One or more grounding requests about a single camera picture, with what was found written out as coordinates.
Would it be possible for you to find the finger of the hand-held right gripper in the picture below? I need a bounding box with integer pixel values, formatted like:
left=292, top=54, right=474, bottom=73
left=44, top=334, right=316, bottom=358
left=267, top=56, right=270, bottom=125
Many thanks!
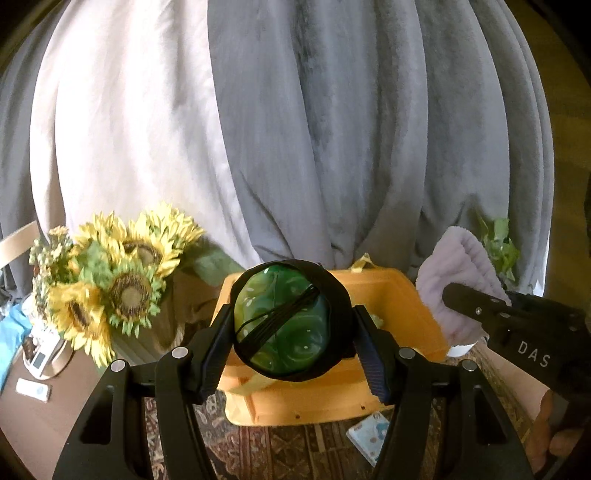
left=442, top=283, right=513, bottom=330

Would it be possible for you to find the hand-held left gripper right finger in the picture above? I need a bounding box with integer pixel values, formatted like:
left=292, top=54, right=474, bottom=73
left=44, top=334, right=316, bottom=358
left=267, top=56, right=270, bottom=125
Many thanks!
left=351, top=305, right=536, bottom=480

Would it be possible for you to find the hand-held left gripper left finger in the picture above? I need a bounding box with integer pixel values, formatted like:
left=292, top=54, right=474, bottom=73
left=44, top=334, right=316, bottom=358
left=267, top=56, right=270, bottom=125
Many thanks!
left=53, top=302, right=236, bottom=480

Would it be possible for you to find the purple fluffy cloth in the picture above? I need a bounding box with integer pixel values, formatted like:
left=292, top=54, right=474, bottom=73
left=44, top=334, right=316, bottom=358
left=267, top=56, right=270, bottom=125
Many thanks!
left=416, top=226, right=513, bottom=347

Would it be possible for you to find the orange plastic crate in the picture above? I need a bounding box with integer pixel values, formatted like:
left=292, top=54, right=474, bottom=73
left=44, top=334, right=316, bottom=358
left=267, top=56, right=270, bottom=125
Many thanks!
left=210, top=253, right=451, bottom=428

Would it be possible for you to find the green ball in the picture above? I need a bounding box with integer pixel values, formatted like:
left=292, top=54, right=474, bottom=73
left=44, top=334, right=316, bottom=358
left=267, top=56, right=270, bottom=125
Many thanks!
left=231, top=259, right=356, bottom=383

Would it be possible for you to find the person's right hand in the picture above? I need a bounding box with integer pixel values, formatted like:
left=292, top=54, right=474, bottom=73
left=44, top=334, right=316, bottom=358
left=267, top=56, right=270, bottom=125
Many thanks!
left=526, top=390, right=591, bottom=464

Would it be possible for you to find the green ribbed vase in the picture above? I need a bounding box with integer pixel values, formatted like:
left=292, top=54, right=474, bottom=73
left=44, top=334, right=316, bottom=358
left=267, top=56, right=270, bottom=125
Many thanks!
left=111, top=272, right=222, bottom=365

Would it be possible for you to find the tissue packet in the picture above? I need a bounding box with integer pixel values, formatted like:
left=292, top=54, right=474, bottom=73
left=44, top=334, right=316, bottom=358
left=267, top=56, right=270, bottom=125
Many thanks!
left=346, top=411, right=393, bottom=467

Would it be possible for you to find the sunflower bouquet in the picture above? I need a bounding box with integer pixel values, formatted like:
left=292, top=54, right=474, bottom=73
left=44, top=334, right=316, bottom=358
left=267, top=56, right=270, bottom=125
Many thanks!
left=28, top=205, right=245, bottom=367

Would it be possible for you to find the patterned fringed rug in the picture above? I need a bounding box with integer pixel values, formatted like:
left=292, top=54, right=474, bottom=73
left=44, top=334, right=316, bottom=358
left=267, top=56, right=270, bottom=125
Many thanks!
left=139, top=342, right=550, bottom=480

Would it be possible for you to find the wooden table lamp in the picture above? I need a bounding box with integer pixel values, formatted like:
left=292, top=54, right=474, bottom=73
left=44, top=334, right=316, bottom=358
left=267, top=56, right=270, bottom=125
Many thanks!
left=0, top=220, right=77, bottom=380

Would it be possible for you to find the flat white remote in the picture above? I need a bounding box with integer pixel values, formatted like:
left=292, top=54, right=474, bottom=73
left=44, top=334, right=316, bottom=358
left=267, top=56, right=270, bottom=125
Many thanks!
left=16, top=378, right=51, bottom=401

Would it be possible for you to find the grey curtain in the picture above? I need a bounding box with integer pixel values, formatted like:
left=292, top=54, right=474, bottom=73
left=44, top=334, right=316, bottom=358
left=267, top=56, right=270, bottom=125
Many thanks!
left=0, top=28, right=61, bottom=287
left=208, top=0, right=555, bottom=296

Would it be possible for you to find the blue fabric bag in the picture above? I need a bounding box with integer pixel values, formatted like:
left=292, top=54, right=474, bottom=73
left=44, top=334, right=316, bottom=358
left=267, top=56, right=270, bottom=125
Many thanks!
left=0, top=302, right=33, bottom=393

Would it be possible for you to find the beige curtain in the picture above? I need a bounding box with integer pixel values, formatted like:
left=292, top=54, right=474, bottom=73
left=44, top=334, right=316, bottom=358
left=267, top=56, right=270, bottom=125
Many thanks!
left=30, top=0, right=259, bottom=273

